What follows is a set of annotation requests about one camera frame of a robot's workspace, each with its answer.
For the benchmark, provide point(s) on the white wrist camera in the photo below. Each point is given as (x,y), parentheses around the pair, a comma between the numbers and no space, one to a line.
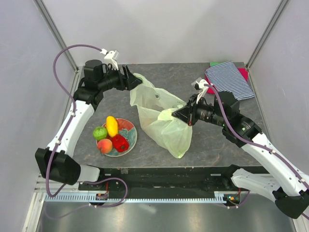
(201,85)
(110,57)

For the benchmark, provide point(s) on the yellow toy mango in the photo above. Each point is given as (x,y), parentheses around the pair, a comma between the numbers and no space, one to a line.
(111,126)

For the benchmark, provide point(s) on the red toy bell pepper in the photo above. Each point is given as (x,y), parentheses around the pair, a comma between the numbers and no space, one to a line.
(120,143)

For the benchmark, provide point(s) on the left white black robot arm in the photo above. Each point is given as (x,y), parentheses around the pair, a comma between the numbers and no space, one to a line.
(55,162)

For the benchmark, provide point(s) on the blue white striped cloth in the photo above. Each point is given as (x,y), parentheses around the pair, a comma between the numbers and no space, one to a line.
(227,77)

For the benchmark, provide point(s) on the red yellow toy peach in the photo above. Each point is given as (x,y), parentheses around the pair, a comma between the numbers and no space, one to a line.
(105,146)

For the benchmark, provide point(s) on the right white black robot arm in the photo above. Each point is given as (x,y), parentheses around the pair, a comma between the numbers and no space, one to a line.
(290,189)

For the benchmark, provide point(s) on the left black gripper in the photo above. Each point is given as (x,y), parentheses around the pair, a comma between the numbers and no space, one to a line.
(127,82)

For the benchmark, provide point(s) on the patterned ceramic plate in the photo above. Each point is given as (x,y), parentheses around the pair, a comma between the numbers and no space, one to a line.
(127,130)

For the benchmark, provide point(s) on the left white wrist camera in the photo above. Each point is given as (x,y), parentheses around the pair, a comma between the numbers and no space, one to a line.
(110,57)

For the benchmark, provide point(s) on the green avocado print plastic bag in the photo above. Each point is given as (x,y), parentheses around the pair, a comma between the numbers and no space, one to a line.
(155,107)

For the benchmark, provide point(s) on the green folded cloth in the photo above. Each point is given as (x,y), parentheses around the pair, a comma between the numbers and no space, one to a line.
(214,63)

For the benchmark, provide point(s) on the green toy guava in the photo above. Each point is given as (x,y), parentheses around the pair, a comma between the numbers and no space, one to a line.
(100,133)

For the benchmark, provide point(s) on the aluminium frame post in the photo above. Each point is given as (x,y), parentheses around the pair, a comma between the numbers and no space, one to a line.
(267,32)
(55,32)

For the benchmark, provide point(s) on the grey slotted cable duct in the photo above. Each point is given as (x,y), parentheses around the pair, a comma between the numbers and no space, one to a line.
(96,198)

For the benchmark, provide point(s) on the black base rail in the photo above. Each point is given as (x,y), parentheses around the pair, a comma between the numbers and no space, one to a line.
(198,178)

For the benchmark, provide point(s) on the right aluminium frame post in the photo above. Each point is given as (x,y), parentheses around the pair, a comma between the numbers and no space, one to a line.
(267,32)

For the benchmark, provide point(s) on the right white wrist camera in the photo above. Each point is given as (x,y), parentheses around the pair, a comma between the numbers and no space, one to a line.
(201,85)

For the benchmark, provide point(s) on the left aluminium frame post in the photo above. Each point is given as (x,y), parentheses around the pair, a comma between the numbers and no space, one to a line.
(55,32)

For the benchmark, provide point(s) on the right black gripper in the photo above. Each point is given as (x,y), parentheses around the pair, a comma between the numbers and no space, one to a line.
(187,113)

